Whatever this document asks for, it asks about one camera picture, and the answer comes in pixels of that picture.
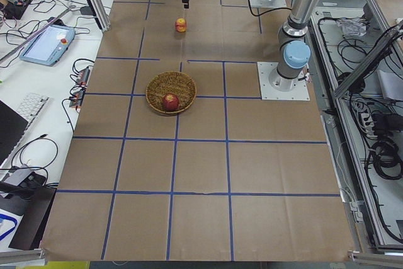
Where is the black laptop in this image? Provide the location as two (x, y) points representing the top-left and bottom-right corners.
(0, 101), (28, 164)

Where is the woven wicker basket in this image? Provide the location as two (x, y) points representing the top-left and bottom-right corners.
(145, 71), (196, 115)

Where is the red yellow apple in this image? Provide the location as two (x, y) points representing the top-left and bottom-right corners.
(174, 18), (187, 33)

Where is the blue teach pendant tablet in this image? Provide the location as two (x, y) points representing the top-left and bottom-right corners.
(19, 25), (76, 66)

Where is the white keyboard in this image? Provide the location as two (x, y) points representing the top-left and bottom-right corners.
(16, 93), (50, 131)

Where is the dark red apple in basket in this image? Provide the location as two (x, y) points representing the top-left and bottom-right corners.
(162, 93), (179, 112)

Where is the black box on desk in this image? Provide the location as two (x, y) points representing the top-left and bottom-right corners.
(9, 187), (56, 250)

